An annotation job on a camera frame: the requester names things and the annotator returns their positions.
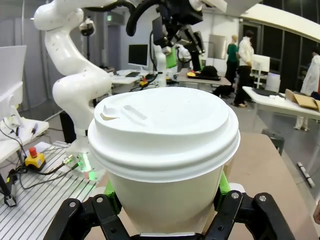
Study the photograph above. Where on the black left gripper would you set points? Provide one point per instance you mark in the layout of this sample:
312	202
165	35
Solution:
182	12

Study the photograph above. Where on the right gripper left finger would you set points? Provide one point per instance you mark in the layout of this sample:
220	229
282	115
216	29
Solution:
100	215

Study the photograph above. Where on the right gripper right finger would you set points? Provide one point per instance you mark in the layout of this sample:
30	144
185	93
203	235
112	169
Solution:
245	217

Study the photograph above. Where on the white paper cup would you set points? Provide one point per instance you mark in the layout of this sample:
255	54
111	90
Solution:
165	200

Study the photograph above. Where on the white plastic cup lid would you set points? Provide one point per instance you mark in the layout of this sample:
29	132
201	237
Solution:
165	130

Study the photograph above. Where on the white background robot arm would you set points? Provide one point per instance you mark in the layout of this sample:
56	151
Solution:
160	67

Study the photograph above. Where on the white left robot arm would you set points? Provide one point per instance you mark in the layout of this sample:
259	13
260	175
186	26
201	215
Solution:
75	95

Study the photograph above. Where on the person's left hand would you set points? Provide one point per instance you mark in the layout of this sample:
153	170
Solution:
317	212

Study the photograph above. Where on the green flat panel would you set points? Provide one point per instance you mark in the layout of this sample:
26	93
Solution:
171	58

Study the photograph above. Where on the grey metal panel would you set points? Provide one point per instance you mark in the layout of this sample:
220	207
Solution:
217	46

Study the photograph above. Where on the yellow red object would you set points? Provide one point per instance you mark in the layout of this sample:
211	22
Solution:
193	73

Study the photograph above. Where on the black bag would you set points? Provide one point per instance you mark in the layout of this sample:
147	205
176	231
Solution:
210	72

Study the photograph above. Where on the background table with bag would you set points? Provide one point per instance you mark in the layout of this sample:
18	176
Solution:
200	79

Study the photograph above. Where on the black computer monitor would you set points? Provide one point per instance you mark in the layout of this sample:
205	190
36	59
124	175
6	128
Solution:
138	55

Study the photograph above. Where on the person in green top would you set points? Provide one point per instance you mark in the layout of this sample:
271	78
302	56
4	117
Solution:
232	57

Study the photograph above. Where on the small yellow emergency stop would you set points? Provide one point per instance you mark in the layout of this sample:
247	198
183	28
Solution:
143	82

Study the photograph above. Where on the black keyboard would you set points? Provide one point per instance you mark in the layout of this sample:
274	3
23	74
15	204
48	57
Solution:
132	74

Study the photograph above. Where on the person in white top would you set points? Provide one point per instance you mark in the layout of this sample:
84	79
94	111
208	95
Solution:
245	67

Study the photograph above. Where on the dark grey stool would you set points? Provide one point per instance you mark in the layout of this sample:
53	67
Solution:
273	140

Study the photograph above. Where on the yellow emergency stop button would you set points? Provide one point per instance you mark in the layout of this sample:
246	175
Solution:
35	160

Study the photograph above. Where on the white cylindrical appliance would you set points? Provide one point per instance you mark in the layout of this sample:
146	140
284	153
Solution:
273	82

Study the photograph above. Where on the white table with cardboard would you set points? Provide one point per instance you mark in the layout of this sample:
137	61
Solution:
280	102

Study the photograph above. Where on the brown cardboard sheets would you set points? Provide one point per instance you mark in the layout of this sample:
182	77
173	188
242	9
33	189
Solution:
302	100

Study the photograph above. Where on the person in white coat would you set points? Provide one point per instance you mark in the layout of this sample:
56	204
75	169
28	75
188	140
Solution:
311	75

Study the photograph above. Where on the white box unit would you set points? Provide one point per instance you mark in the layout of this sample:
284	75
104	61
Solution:
10	80

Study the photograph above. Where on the aluminium slotted base plate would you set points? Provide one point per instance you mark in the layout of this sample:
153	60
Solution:
45	205

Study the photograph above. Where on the black camera on stand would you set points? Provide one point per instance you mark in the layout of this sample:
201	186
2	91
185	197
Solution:
87	27

